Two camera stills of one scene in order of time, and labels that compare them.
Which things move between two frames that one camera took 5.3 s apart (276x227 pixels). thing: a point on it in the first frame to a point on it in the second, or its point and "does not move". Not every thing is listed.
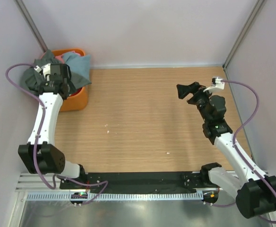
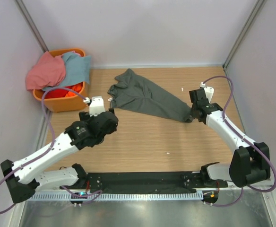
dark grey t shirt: x=34 y=80 to x=132 y=91
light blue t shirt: x=80 y=66 does not move
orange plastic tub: x=79 y=101 does not move
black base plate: x=145 y=182 does not move
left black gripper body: x=68 y=82 to x=85 y=117
